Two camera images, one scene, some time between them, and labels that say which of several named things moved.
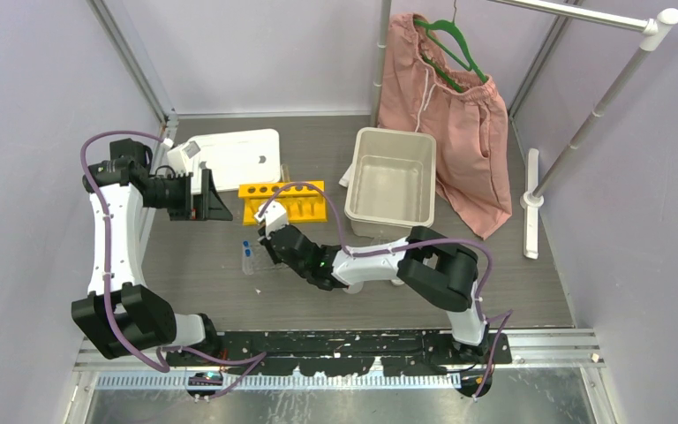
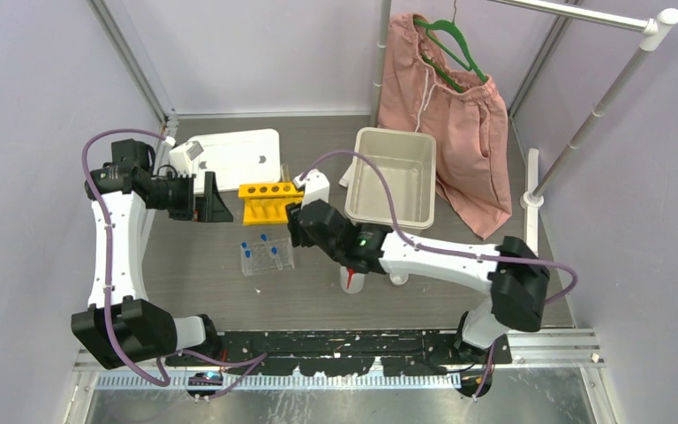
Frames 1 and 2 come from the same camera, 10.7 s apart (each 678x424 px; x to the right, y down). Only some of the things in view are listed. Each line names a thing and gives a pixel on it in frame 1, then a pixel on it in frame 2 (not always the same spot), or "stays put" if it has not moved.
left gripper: (213, 208) stays put
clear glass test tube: (284, 173) stays put
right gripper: (267, 243) -> (299, 236)
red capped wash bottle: (354, 288) stays put
